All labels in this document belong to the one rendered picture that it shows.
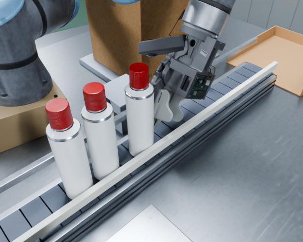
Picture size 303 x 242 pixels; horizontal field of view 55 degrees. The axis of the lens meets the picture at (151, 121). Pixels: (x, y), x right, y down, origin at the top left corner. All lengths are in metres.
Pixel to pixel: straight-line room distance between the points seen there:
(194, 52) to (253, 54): 0.57
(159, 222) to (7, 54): 0.45
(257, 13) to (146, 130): 2.22
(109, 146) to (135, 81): 0.12
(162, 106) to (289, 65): 0.61
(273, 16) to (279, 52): 1.45
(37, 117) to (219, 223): 0.46
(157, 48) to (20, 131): 0.37
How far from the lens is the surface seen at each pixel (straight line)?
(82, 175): 0.51
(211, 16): 0.53
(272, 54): 1.13
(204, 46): 0.53
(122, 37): 0.81
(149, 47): 0.60
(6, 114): 0.72
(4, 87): 0.74
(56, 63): 1.05
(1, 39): 0.68
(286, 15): 2.52
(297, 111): 0.89
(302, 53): 1.17
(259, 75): 0.83
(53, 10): 0.75
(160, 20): 0.78
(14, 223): 0.58
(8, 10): 0.67
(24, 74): 0.71
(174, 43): 0.56
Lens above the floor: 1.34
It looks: 42 degrees down
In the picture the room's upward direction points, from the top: straight up
